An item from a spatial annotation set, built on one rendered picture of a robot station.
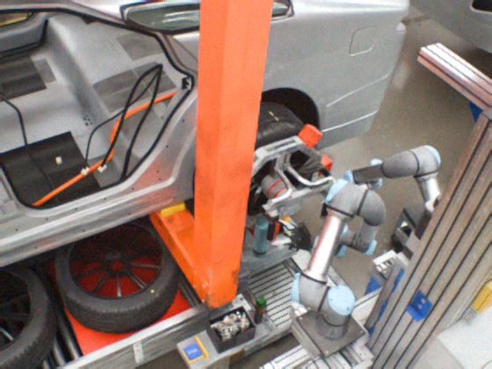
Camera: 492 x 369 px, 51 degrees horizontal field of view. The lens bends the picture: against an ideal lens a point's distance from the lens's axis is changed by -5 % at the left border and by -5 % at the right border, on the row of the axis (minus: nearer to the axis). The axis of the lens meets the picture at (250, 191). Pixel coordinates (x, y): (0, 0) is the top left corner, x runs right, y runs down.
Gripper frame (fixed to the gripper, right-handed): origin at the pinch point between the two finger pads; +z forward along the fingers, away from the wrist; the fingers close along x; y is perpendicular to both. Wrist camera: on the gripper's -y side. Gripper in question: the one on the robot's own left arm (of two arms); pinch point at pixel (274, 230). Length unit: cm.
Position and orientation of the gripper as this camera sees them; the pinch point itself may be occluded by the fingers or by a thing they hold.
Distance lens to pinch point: 264.0
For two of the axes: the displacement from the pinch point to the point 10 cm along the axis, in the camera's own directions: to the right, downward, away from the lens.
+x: 2.3, -6.9, 6.9
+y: -0.9, 6.9, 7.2
